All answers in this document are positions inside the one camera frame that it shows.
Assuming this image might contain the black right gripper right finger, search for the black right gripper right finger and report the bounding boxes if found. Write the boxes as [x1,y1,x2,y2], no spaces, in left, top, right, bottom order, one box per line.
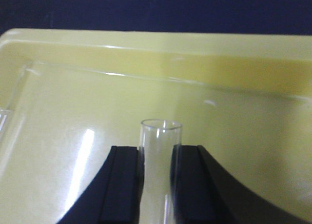
[170,145,305,224]

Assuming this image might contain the clear glass test tube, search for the clear glass test tube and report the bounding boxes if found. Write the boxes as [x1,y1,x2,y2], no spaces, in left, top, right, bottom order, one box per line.
[139,119,183,224]

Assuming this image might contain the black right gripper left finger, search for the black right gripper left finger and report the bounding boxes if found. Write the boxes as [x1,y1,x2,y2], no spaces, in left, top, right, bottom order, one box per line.
[59,146,144,224]

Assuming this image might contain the yellow plastic tray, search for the yellow plastic tray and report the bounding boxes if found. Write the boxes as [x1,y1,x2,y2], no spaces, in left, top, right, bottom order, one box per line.
[0,29,312,224]

